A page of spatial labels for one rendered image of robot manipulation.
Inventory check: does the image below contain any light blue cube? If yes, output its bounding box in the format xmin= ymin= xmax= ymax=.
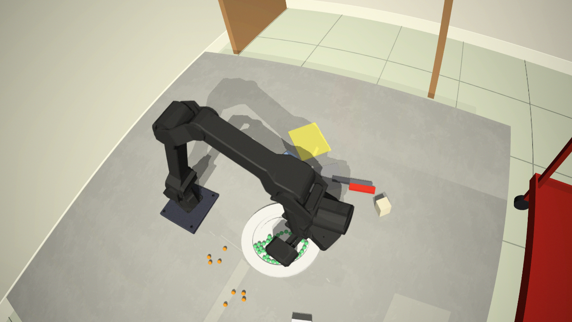
xmin=284 ymin=150 xmax=297 ymax=158

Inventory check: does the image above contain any white round board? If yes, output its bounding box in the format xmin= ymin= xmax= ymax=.
xmin=241 ymin=203 xmax=320 ymax=277

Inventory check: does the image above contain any cream cube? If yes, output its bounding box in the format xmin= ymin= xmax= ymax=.
xmin=375 ymin=197 xmax=391 ymax=217

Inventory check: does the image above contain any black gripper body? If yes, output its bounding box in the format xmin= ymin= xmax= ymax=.
xmin=265 ymin=212 xmax=313 ymax=267

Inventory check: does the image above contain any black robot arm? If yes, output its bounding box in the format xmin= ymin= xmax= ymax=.
xmin=152 ymin=101 xmax=354 ymax=251

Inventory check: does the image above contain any yellow flat rectangular board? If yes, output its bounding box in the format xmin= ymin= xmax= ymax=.
xmin=288 ymin=122 xmax=331 ymax=161

